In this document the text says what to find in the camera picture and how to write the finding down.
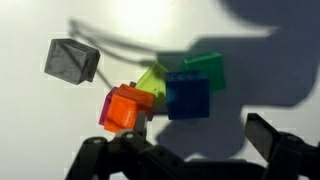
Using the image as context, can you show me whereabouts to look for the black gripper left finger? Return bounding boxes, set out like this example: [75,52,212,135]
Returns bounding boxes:
[64,110,188,180]

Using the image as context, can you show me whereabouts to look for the yellow-green block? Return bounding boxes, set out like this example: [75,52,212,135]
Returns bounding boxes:
[134,60,171,113]

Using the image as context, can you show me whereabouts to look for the orange block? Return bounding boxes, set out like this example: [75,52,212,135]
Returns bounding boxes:
[103,83,156,134]

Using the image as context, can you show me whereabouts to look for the blue block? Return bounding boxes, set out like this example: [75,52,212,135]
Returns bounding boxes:
[164,70,211,121]

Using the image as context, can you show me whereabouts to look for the green block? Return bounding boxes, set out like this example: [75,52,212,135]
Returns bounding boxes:
[182,51,227,92]

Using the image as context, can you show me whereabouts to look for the grey block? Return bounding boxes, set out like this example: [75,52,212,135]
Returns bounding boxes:
[43,37,101,86]

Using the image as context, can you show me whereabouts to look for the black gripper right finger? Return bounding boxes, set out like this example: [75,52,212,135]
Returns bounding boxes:
[244,112,320,180]

